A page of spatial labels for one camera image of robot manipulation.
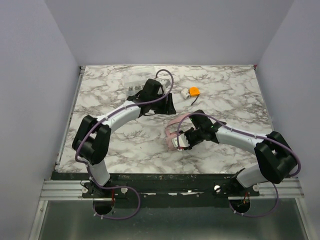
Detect pink folding umbrella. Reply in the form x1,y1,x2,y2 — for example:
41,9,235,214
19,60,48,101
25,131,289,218
165,113,188,151

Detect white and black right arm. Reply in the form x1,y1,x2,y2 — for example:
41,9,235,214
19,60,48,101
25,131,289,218
183,110,301,189

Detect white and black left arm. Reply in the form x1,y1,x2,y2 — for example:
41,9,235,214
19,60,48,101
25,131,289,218
72,79,176,186

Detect white orange small device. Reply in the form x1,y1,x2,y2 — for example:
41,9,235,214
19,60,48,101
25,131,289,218
180,86,201,106

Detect clear plastic organizer box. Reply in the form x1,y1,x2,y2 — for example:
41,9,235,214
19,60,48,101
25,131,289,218
124,80,146,96

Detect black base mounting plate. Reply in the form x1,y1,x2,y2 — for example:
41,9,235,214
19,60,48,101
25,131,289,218
51,172,260,209

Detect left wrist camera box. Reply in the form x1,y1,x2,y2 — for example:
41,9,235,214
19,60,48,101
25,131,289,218
158,79,171,88

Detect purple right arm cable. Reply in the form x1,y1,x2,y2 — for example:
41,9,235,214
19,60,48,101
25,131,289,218
176,112,301,218

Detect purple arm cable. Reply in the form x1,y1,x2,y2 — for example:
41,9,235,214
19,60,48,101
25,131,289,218
74,69,175,221
176,112,301,218

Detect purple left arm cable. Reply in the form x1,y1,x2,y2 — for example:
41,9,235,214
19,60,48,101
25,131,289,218
74,69,175,221

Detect aluminium frame rail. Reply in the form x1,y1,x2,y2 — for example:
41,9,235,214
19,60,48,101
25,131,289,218
40,178,305,201

